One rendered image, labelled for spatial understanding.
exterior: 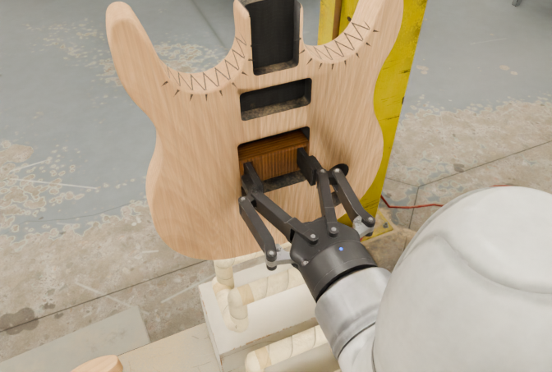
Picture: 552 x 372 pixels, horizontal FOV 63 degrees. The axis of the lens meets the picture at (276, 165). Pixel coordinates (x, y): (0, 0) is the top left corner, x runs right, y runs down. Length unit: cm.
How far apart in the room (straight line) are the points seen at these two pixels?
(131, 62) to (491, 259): 36
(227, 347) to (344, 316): 44
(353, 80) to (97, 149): 256
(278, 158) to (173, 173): 14
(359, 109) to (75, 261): 203
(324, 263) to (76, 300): 195
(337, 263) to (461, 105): 301
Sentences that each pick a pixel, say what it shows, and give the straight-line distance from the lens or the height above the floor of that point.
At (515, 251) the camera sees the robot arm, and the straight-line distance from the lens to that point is 24.
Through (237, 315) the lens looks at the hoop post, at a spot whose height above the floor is 116.
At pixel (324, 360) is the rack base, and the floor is 102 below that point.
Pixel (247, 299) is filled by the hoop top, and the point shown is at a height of 120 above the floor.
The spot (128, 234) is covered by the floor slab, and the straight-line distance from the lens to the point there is 248.
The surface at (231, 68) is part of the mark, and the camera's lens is 52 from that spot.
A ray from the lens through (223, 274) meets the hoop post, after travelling 84.
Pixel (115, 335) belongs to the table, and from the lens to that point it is 114.
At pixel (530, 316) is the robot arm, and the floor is 169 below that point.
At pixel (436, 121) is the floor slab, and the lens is 322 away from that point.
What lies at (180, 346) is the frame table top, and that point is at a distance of 106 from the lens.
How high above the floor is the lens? 188
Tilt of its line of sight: 44 degrees down
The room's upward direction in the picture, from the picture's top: straight up
